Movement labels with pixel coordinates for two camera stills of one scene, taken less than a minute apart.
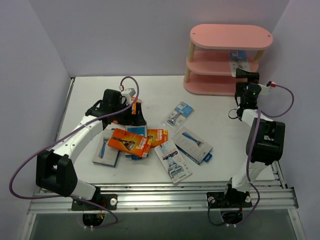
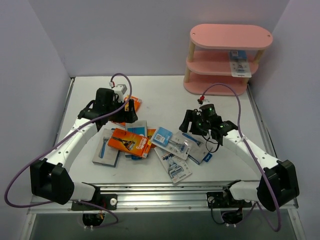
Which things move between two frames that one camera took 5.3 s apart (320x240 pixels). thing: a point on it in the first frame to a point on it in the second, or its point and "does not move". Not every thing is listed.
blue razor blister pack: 177,116 to 165,140
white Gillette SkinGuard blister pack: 173,161 does not move
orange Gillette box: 134,104 does not move
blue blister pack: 239,59 does not move
